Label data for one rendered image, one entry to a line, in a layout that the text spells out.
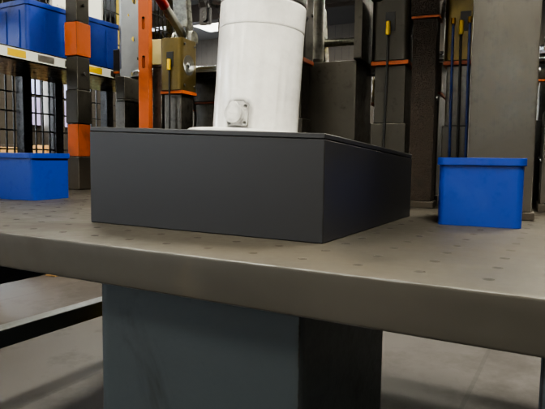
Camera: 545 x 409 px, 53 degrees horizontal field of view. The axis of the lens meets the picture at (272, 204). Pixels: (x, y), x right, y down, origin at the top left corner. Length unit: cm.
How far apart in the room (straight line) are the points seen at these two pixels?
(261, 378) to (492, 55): 56
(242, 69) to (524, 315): 48
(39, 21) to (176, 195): 95
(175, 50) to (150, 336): 73
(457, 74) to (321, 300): 71
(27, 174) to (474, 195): 79
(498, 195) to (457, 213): 5
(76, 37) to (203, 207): 93
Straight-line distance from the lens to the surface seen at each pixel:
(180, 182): 65
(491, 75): 89
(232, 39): 76
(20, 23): 152
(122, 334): 77
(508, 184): 76
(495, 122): 88
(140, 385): 77
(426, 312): 41
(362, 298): 42
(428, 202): 102
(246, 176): 59
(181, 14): 134
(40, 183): 114
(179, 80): 127
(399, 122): 103
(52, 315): 210
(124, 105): 155
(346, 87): 103
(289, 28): 76
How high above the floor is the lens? 79
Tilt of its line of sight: 5 degrees down
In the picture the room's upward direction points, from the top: 1 degrees clockwise
